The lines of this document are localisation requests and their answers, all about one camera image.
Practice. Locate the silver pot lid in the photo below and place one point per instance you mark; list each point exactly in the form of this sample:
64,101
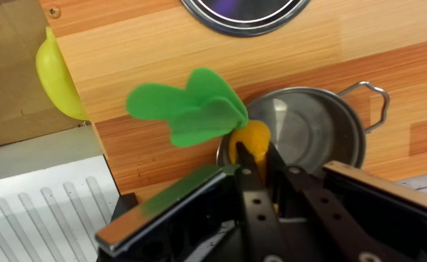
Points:
245,18

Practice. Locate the yellow toy banana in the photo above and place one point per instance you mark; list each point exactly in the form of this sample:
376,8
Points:
55,79

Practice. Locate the small silver pot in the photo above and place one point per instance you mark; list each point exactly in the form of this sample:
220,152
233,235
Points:
310,126

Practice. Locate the wooden butcher block counter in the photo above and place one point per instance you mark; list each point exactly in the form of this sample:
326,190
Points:
112,46

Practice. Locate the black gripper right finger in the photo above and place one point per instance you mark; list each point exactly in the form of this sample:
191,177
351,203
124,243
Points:
297,193

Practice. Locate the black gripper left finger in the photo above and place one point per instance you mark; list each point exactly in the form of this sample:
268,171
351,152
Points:
261,231

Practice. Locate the orange plush carrot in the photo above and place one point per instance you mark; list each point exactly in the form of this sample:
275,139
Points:
205,109

